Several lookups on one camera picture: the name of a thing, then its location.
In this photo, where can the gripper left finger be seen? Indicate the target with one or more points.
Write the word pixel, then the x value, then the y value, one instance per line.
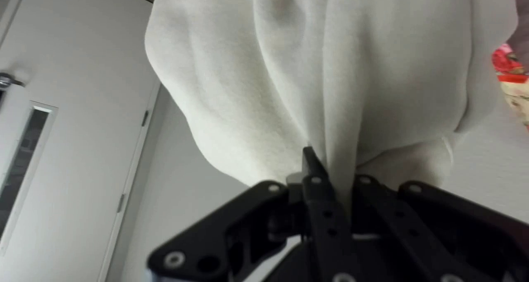
pixel 318 216

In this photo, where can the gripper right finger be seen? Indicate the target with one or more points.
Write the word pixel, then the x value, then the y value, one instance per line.
pixel 413 232

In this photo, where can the white jersey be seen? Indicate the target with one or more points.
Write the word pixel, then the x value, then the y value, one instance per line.
pixel 314 75

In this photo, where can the red patterned cloth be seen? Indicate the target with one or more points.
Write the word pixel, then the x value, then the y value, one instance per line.
pixel 512 83

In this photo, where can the white door with window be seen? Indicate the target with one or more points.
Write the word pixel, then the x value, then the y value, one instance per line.
pixel 62 141

